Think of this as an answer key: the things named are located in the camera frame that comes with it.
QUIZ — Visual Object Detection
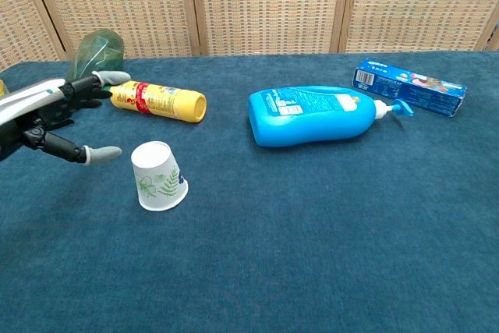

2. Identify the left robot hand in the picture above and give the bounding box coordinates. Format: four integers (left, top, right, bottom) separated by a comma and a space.
0, 70, 132, 165

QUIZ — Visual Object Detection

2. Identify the white paper cup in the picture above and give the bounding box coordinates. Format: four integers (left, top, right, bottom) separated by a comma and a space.
130, 140, 189, 213

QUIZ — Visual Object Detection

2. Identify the green plastic spray bottle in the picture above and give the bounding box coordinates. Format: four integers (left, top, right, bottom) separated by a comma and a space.
65, 29, 126, 88

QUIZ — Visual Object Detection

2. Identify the yellow bottle with red label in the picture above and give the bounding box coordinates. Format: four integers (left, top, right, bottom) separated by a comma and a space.
103, 80, 207, 124

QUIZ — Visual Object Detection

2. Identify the woven folding screen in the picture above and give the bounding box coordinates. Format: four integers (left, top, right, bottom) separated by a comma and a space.
0, 0, 499, 73

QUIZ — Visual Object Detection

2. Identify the blue table cloth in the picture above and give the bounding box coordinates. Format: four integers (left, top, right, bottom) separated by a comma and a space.
0, 51, 499, 333

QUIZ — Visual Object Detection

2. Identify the blue pump detergent bottle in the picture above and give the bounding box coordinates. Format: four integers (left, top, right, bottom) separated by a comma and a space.
248, 84, 416, 149

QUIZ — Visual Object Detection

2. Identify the blue toothpaste box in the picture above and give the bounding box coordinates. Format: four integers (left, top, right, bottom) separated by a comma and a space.
352, 57, 468, 119

